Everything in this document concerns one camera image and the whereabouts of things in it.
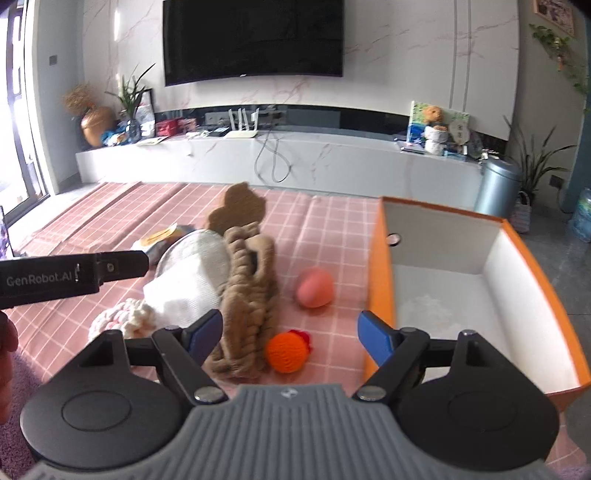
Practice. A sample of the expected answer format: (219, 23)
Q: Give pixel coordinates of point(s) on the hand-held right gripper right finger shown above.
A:
(373, 334)

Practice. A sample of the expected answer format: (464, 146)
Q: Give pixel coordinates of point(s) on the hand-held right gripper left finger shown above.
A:
(206, 333)

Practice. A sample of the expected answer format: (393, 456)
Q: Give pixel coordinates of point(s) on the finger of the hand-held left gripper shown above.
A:
(124, 265)

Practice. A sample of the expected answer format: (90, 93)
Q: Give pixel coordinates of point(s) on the yellow snack packet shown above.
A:
(159, 236)

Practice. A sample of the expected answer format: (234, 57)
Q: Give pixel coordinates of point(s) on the brown bear-shaped cushion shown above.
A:
(240, 207)

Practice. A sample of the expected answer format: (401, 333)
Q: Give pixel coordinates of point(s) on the orange storage box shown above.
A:
(461, 240)

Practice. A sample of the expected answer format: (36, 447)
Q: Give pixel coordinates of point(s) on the person's left hand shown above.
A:
(7, 341)

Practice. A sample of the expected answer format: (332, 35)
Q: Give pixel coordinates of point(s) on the pink plush ball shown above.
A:
(315, 288)

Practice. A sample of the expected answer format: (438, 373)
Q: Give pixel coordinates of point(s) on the orange crochet toy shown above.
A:
(286, 350)

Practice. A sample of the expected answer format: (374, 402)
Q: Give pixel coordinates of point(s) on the purple rug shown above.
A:
(27, 374)

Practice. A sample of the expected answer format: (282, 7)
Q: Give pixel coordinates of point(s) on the pink plaid tablecloth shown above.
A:
(323, 230)

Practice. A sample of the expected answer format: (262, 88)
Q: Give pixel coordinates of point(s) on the papers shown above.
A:
(152, 140)

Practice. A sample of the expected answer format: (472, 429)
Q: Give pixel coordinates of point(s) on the blue packet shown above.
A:
(113, 137)

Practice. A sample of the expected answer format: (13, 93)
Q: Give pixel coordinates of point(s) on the brown vase with dried grass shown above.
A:
(94, 127)

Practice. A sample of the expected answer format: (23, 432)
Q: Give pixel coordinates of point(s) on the red box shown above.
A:
(168, 128)

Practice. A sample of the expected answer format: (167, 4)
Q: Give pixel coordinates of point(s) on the glass sliding door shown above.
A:
(14, 138)

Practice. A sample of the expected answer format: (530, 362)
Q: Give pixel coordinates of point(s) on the green plant in glass vase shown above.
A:
(130, 104)

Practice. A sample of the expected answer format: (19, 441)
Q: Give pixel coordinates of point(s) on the white marble television console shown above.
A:
(346, 161)

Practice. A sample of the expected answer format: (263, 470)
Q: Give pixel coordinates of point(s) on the white router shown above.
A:
(244, 131)

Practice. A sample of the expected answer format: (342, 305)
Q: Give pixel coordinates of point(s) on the woven basket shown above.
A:
(521, 214)

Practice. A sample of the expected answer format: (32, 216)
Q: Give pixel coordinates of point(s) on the silver trash can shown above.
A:
(496, 189)

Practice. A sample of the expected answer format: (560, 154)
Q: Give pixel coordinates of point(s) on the flat book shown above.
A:
(412, 146)

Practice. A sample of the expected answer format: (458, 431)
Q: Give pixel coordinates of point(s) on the white cylinder pot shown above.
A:
(435, 141)

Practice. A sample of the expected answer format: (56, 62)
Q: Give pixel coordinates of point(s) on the painted canvas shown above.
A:
(418, 124)

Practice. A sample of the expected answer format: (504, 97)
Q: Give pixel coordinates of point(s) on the round hand fan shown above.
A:
(459, 129)

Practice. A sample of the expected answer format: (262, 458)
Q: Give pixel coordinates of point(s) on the brown teddy bear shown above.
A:
(435, 117)

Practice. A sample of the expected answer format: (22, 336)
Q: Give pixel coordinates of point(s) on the long-leaved potted plant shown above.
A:
(531, 166)

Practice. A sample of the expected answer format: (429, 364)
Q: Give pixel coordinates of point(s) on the large water bottle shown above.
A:
(582, 217)

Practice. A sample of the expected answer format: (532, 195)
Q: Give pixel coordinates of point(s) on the hanging ivy plant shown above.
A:
(554, 44)

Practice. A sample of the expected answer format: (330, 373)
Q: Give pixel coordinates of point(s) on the black picture frame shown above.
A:
(147, 115)

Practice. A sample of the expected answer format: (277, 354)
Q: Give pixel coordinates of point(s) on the black wall television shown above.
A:
(254, 41)

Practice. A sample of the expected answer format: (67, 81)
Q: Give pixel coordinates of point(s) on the framed wall picture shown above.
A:
(554, 16)

